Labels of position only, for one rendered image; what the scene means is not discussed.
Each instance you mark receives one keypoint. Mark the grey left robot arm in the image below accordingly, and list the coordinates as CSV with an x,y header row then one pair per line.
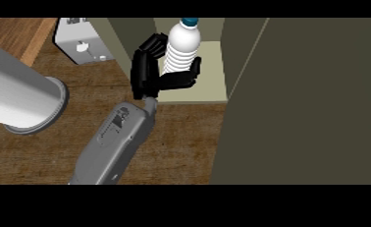
x,y
110,145

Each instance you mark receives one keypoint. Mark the olive open cabinet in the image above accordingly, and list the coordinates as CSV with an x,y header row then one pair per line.
x,y
212,80

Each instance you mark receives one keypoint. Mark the dark grey cabinet door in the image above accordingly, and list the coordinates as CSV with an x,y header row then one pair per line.
x,y
299,106

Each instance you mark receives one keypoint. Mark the white bottle with teal cap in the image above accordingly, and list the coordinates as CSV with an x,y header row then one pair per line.
x,y
182,41

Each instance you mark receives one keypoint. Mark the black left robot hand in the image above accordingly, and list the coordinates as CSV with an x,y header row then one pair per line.
x,y
143,73

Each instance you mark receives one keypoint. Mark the pale grey metal cylinder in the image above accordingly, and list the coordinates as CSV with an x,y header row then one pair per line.
x,y
23,96

